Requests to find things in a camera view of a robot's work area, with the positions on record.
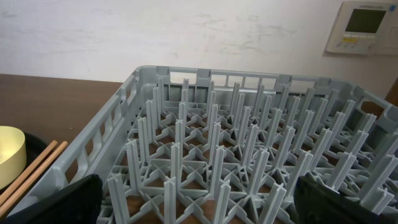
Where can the wooden chopstick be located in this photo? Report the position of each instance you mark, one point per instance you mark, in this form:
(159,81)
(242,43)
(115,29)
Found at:
(31,180)
(27,172)

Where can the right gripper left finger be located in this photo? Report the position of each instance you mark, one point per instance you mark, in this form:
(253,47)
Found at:
(80,202)

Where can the round black serving tray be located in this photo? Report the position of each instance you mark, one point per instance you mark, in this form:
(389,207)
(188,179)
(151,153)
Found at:
(34,146)

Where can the wall thermostat control panel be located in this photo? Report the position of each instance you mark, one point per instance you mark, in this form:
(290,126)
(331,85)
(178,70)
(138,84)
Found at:
(365,28)

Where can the grey dishwasher rack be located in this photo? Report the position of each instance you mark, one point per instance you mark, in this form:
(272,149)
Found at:
(190,145)

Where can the yellow bowl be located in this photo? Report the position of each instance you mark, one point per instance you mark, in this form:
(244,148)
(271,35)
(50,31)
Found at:
(13,154)

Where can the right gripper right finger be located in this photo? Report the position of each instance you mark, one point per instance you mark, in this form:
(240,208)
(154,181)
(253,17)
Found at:
(317,204)

